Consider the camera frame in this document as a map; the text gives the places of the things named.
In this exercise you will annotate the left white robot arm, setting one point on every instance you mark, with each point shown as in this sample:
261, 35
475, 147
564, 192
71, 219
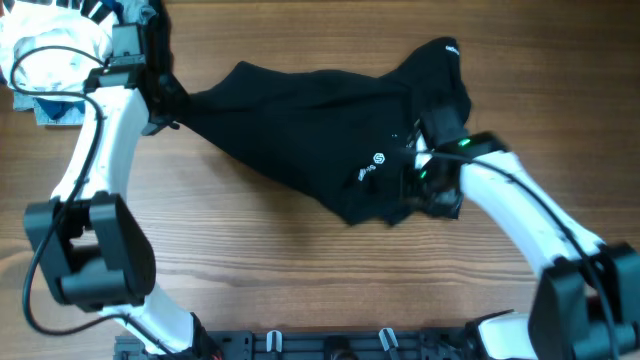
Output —
87, 243

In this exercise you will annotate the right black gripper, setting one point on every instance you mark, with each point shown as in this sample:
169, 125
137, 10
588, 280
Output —
416, 196

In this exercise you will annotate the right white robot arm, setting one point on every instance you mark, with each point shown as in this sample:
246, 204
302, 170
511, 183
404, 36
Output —
586, 304

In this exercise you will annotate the grey garment on pile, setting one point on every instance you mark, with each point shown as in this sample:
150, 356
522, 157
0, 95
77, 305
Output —
49, 46

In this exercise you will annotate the black t-shirt with logo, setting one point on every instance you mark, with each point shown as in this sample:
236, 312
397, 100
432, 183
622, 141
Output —
341, 138

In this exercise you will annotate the black white striped garment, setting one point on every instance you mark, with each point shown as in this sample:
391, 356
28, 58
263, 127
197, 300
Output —
41, 8

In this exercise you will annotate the black garment on pile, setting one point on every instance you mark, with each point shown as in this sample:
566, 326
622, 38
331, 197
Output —
156, 35

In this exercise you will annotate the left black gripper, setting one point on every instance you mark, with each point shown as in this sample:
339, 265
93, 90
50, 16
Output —
181, 96

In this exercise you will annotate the dark blue garment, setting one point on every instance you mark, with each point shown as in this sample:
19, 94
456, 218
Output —
67, 113

